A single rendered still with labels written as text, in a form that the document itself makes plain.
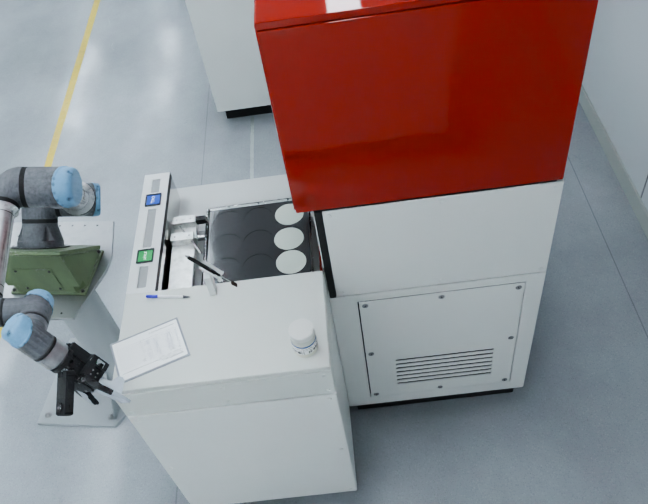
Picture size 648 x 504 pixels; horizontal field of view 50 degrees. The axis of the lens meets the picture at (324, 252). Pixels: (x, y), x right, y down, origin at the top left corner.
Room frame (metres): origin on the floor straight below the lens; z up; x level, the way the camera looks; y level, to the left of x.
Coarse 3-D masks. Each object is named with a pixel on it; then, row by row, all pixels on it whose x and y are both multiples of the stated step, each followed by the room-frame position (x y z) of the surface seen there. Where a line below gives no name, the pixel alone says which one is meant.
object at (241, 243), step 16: (240, 208) 1.75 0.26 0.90; (256, 208) 1.73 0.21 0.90; (272, 208) 1.72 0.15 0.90; (224, 224) 1.68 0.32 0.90; (240, 224) 1.67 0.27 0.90; (256, 224) 1.66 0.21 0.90; (272, 224) 1.64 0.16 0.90; (304, 224) 1.61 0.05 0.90; (224, 240) 1.61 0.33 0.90; (240, 240) 1.59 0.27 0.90; (256, 240) 1.58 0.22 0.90; (272, 240) 1.57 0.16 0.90; (304, 240) 1.54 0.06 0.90; (208, 256) 1.55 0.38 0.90; (224, 256) 1.54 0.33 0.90; (240, 256) 1.52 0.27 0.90; (256, 256) 1.51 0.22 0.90; (272, 256) 1.50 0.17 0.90; (224, 272) 1.47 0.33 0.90; (240, 272) 1.45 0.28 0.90; (256, 272) 1.44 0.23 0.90; (272, 272) 1.43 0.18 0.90; (304, 272) 1.40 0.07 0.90
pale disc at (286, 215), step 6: (288, 204) 1.72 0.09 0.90; (282, 210) 1.70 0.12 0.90; (288, 210) 1.69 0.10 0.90; (294, 210) 1.69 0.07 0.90; (276, 216) 1.67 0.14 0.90; (282, 216) 1.67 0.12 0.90; (288, 216) 1.66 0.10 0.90; (294, 216) 1.66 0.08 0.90; (300, 216) 1.65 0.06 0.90; (282, 222) 1.64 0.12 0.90; (288, 222) 1.64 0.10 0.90; (294, 222) 1.63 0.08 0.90
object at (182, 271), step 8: (176, 232) 1.71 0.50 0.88; (176, 248) 1.63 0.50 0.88; (184, 248) 1.62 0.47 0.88; (192, 248) 1.62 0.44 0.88; (176, 256) 1.59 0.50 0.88; (184, 256) 1.59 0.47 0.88; (192, 256) 1.58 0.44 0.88; (176, 264) 1.56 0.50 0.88; (184, 264) 1.55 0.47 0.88; (192, 264) 1.54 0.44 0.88; (176, 272) 1.52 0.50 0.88; (184, 272) 1.52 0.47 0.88; (192, 272) 1.51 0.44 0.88; (176, 280) 1.49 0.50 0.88; (184, 280) 1.48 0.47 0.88; (192, 280) 1.48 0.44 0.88; (168, 288) 1.46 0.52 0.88
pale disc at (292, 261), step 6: (288, 252) 1.50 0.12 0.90; (294, 252) 1.50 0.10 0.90; (300, 252) 1.49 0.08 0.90; (282, 258) 1.48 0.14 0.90; (288, 258) 1.48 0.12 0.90; (294, 258) 1.47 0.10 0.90; (300, 258) 1.47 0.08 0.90; (276, 264) 1.46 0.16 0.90; (282, 264) 1.46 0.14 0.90; (288, 264) 1.45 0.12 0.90; (294, 264) 1.45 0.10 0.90; (300, 264) 1.44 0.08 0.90; (282, 270) 1.43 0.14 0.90; (288, 270) 1.43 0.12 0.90; (294, 270) 1.42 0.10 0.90
